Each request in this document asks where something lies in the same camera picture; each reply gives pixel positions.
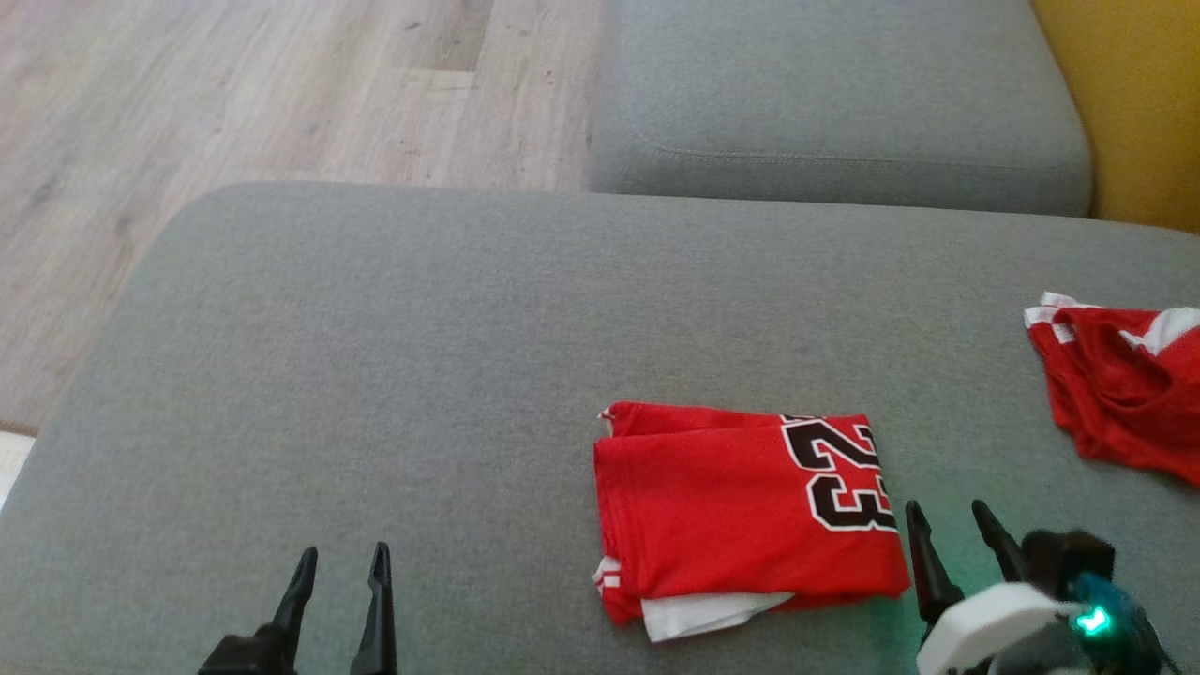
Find red jersey with white sleeves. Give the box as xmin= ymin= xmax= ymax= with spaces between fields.
xmin=592 ymin=400 xmax=913 ymax=644

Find yellow sofa backrest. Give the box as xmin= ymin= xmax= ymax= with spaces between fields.
xmin=1030 ymin=0 xmax=1200 ymax=234

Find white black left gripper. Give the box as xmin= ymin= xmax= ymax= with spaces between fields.
xmin=195 ymin=541 xmax=400 ymax=675

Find small grey sofa seat cushion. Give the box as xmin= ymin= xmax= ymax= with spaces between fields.
xmin=589 ymin=0 xmax=1094 ymax=218

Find red shorts with white stripe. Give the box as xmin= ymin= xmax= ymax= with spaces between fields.
xmin=1024 ymin=292 xmax=1200 ymax=487

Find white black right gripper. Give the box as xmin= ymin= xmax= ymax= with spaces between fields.
xmin=904 ymin=499 xmax=1081 ymax=675

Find white plastic laundry basket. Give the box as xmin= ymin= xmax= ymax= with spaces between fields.
xmin=0 ymin=431 xmax=37 ymax=509

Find large grey sofa seat cushion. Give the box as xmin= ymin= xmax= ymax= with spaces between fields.
xmin=0 ymin=181 xmax=1200 ymax=675

